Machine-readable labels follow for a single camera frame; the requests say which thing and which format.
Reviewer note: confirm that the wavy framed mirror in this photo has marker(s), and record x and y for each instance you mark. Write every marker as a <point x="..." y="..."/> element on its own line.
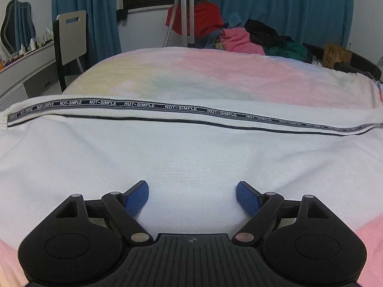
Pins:
<point x="17" y="28"/>

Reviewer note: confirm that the red garment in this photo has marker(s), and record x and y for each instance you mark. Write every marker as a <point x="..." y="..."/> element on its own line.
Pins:
<point x="207" y="18"/>

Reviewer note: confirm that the green garment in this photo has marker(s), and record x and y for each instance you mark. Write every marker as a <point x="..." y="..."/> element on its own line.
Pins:
<point x="290" y="50"/>

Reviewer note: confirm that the white garment with ribbed cuffs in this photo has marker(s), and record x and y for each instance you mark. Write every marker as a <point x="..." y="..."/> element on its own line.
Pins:
<point x="192" y="153"/>

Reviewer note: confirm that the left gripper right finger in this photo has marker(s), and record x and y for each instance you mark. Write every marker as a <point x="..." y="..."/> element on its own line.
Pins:
<point x="262" y="210"/>

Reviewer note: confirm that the white chair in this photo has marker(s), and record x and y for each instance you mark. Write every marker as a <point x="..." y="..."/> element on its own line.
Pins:
<point x="70" y="42"/>

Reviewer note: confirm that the black garment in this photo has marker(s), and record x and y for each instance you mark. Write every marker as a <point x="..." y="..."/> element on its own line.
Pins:
<point x="263" y="35"/>

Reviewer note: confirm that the pink garment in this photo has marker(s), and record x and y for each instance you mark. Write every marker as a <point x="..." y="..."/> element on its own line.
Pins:
<point x="237" y="40"/>

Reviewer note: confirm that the blue curtain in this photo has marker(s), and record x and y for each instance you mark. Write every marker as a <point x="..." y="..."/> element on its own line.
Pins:
<point x="309" y="21"/>

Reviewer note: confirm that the cardboard box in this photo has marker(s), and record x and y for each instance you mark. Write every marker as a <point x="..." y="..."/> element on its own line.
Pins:
<point x="335" y="54"/>

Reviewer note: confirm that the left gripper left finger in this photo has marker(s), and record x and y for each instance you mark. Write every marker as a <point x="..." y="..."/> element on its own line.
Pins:
<point x="123" y="209"/>

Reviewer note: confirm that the white dresser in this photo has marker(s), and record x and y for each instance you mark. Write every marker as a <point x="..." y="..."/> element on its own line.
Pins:
<point x="31" y="76"/>

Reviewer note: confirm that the pastel patterned bed sheet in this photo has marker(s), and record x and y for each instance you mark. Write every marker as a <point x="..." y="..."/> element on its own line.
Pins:
<point x="193" y="74"/>

